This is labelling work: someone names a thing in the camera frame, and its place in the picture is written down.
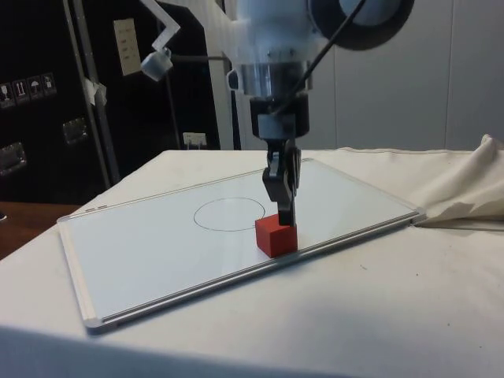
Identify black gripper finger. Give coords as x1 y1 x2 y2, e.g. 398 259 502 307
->
261 139 296 228
288 140 303 197

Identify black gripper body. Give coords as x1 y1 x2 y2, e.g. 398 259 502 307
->
249 93 311 142

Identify red cube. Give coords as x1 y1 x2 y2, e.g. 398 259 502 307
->
254 213 298 259

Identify pale lockers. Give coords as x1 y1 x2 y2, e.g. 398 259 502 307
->
309 0 504 151

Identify flat whiteboard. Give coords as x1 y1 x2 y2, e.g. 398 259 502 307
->
57 157 428 336

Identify black cabinet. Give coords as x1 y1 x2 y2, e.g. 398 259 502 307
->
0 0 222 206

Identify black cable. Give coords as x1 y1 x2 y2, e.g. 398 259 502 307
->
273 0 369 116

